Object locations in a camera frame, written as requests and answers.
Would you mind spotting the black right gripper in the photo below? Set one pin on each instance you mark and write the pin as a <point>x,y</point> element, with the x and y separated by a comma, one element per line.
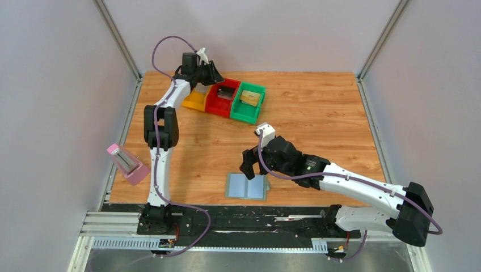
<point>257,157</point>

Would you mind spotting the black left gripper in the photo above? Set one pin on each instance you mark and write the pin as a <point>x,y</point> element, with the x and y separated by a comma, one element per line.
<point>210,75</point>

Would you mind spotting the teal card holder wallet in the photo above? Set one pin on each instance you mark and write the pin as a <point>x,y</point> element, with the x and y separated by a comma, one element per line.
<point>239,186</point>

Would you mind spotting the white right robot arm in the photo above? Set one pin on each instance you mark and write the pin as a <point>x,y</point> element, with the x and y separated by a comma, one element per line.
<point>404,211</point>

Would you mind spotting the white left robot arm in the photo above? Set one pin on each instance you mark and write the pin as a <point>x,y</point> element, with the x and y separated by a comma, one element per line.
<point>161,134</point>

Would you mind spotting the black VIP card stack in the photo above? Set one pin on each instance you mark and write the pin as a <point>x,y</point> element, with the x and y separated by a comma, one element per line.
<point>225,92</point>

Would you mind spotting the gold VIP card stack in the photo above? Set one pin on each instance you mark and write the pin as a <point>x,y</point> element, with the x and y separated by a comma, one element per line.
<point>250,98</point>

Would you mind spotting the red plastic bin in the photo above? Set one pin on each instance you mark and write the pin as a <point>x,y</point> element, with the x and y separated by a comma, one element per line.
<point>216,105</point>

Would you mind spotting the yellow plastic bin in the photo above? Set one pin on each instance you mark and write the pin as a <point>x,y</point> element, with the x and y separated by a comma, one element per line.
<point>197,98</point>

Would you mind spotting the green plastic bin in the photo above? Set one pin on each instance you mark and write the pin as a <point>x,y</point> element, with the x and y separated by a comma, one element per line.
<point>246,112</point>

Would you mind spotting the pink metronome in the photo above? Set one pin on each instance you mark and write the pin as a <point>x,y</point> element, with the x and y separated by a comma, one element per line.
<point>131,168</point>

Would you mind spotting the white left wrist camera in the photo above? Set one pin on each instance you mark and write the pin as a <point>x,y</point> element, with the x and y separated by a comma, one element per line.
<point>202,53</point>

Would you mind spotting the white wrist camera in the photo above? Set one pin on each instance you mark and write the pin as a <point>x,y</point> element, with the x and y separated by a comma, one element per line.
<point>202,53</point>
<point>265,132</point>

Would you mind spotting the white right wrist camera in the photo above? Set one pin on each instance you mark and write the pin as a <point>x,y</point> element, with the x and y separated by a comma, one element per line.
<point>265,132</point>

